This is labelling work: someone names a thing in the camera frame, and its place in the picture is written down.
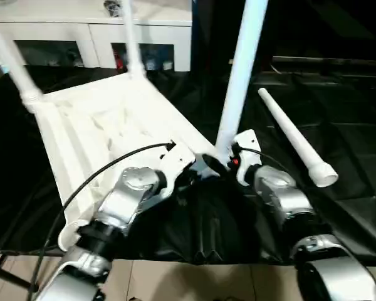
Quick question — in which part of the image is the white plastic table leg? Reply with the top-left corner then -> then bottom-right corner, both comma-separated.
0,0 -> 44,110
120,0 -> 145,80
214,0 -> 269,158
258,87 -> 338,188

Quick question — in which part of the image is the white plastic table top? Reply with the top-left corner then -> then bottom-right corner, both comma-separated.
24,71 -> 227,251

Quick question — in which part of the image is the black mat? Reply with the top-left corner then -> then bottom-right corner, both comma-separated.
0,56 -> 376,267

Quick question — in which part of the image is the dark object on cabinet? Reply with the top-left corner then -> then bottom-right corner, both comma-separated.
103,0 -> 120,17

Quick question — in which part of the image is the white cabinet with glass doors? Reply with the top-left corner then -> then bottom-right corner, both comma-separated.
0,0 -> 194,72

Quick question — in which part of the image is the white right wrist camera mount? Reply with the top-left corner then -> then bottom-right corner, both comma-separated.
231,129 -> 263,186

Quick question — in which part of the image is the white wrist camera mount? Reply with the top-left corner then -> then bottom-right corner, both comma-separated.
231,129 -> 263,186
158,142 -> 197,199

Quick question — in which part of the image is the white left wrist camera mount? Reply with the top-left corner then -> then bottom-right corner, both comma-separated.
158,142 -> 197,199

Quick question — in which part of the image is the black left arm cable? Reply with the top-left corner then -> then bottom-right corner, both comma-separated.
28,141 -> 177,293

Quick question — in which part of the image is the black metal table frame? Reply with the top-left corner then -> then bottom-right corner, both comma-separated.
0,250 -> 36,290

